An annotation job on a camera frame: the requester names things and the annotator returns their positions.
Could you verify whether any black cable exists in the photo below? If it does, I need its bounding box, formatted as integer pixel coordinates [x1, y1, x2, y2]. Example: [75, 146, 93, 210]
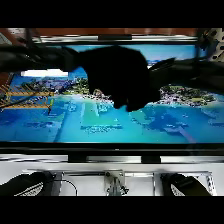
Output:
[54, 179, 79, 197]

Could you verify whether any black garment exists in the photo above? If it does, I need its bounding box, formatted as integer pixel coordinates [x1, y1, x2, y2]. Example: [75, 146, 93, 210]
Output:
[61, 44, 162, 113]

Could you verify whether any white dotted garment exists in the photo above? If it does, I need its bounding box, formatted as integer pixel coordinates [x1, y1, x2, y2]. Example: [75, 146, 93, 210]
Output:
[207, 28, 224, 63]

